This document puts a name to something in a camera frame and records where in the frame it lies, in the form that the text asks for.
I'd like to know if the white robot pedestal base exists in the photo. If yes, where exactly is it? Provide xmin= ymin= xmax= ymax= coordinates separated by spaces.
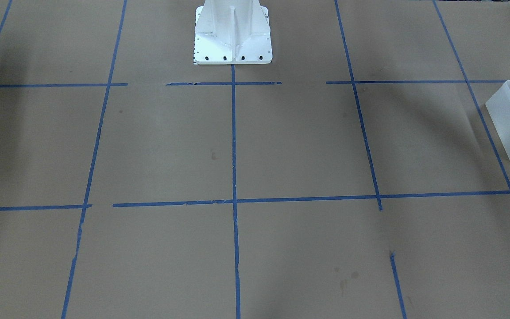
xmin=193 ymin=0 xmax=273 ymax=65

